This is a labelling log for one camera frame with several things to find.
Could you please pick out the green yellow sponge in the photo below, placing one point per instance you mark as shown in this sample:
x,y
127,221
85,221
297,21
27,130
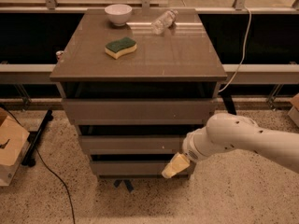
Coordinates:
x,y
120,47

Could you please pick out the black bracket behind cabinet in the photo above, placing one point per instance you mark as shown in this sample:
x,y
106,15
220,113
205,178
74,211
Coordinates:
x,y
228,102

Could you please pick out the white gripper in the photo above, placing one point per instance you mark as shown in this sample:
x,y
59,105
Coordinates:
x,y
191,150

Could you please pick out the grey drawer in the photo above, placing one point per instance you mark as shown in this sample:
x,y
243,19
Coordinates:
x,y
128,168
138,112
131,144

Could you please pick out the cardboard box left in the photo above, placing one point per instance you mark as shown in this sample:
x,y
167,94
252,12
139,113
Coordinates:
x,y
13,144

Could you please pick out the black stand foot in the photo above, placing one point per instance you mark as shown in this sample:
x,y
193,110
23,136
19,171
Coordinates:
x,y
34,138

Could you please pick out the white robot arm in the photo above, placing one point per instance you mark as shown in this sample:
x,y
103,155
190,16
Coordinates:
x,y
226,132

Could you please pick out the cardboard box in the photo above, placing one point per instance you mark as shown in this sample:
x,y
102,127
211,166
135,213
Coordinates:
x,y
13,144
294,111

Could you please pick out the grey top drawer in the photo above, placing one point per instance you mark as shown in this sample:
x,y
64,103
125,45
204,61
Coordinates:
x,y
138,112

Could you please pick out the grey middle drawer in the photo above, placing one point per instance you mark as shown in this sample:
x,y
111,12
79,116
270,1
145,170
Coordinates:
x,y
131,144

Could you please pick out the grey bottom drawer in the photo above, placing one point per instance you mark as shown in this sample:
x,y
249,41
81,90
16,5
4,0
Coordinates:
x,y
128,168

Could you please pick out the cardboard box right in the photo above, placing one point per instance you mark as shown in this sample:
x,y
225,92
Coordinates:
x,y
294,111

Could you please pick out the grey drawer cabinet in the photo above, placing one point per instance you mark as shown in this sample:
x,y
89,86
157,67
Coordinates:
x,y
180,64

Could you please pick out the blue tape cross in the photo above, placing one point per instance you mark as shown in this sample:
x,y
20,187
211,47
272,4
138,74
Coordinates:
x,y
127,183

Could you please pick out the clear plastic bottle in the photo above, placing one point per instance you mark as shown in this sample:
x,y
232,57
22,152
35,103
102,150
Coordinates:
x,y
163,22

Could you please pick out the white ceramic bowl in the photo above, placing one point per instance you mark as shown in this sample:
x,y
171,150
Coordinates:
x,y
118,14

